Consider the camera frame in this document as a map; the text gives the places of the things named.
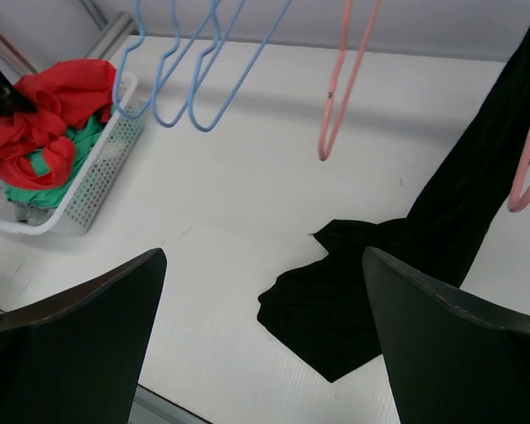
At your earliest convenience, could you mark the green tank top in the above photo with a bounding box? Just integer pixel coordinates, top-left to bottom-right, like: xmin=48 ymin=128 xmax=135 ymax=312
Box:
xmin=3 ymin=110 xmax=116 ymax=211

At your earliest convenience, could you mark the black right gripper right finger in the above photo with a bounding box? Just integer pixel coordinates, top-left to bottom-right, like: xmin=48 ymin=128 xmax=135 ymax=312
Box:
xmin=362 ymin=248 xmax=530 ymax=423

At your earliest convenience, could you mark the red tank top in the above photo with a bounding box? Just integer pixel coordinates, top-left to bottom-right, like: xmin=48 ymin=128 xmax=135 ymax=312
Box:
xmin=0 ymin=59 xmax=117 ymax=190

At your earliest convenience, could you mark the pink wire hanger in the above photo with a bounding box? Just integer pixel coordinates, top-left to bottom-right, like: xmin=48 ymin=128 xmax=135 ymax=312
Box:
xmin=506 ymin=95 xmax=530 ymax=214
xmin=317 ymin=0 xmax=383 ymax=162

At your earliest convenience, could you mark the black tank top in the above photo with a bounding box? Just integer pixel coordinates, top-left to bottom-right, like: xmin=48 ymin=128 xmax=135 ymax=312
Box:
xmin=257 ymin=27 xmax=530 ymax=382

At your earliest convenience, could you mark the white plastic laundry basket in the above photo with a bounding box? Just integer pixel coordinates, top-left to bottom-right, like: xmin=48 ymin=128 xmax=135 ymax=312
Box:
xmin=0 ymin=70 xmax=143 ymax=235

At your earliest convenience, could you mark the grey tank top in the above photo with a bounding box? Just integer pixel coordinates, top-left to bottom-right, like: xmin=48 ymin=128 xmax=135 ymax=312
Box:
xmin=14 ymin=203 xmax=56 ymax=226

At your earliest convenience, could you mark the aluminium front rail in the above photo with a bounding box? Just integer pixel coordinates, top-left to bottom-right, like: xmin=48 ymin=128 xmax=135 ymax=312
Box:
xmin=128 ymin=384 xmax=211 ymax=424

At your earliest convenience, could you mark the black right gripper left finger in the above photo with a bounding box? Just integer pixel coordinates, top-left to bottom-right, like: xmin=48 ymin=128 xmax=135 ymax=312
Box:
xmin=0 ymin=248 xmax=167 ymax=423

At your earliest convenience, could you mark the aluminium left frame post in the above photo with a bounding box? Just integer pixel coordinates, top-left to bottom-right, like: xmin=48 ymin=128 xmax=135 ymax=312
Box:
xmin=0 ymin=0 xmax=136 ymax=82

